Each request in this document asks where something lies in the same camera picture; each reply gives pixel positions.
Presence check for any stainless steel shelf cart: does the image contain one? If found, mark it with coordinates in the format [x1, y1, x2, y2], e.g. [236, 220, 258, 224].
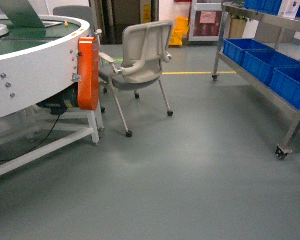
[211, 0, 300, 161]

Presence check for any black electric motor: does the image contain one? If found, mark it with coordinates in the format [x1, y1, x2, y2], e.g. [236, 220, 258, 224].
[36, 87, 79, 116]

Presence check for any blue bin on cart middle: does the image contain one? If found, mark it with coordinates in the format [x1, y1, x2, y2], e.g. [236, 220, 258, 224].
[242, 50, 300, 86]

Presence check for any white carton on shelf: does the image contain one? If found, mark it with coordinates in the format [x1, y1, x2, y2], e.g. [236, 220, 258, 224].
[277, 0, 300, 19]

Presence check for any potted plant in pot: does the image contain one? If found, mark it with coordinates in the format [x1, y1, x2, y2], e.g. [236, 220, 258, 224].
[228, 13, 253, 39]

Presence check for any yellow wet floor sign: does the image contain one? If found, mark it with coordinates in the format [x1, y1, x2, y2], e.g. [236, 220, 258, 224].
[169, 16, 190, 47]

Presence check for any fire extinguisher cabinet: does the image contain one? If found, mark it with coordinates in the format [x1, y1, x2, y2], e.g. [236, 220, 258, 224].
[187, 0, 222, 42]

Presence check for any grey office chair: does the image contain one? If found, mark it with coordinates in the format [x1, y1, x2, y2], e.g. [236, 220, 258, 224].
[99, 20, 174, 138]

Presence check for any blue bin on cart near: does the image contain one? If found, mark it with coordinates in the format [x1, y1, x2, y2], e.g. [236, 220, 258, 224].
[269, 66, 300, 110]

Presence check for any blue bin on cart far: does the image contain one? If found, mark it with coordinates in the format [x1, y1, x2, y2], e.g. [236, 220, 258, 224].
[223, 38, 274, 66]

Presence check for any white round conveyor machine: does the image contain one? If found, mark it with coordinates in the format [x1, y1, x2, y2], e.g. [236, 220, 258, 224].
[0, 15, 103, 177]

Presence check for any orange motor guard cover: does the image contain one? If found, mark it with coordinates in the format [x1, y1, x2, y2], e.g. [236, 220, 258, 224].
[77, 37, 99, 111]

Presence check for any blue bin on cart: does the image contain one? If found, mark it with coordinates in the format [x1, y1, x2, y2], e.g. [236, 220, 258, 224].
[223, 38, 274, 66]
[269, 66, 300, 110]
[242, 50, 300, 86]

